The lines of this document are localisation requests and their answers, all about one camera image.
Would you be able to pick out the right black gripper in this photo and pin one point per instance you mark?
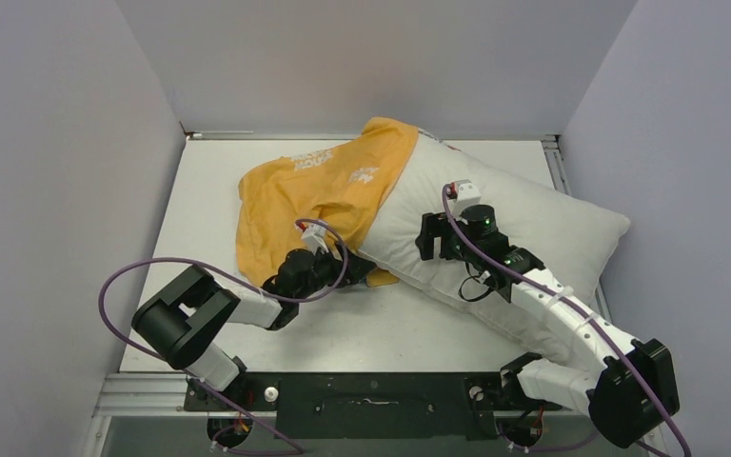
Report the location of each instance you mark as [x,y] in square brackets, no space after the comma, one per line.
[437,223]

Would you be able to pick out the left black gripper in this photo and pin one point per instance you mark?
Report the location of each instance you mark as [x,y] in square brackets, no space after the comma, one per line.
[356,268]

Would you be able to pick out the yellow and blue pillowcase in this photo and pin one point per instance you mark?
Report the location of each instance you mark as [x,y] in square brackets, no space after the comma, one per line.
[344,186]

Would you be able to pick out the white pillow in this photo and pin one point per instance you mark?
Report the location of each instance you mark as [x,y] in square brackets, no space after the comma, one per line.
[573,238]

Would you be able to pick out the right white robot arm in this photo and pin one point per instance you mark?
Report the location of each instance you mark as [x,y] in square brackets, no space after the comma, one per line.
[626,387]

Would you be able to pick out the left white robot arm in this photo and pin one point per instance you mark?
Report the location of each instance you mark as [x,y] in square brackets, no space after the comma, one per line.
[181,321]

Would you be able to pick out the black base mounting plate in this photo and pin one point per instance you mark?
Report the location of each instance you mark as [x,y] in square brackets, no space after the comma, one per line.
[472,423]

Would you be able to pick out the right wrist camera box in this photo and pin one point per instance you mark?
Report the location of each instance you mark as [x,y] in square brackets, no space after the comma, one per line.
[461,195]

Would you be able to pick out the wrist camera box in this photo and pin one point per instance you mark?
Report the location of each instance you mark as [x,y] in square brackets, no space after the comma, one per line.
[314,238]
[461,195]

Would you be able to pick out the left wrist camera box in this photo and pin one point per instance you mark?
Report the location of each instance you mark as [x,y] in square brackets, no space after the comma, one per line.
[314,238]

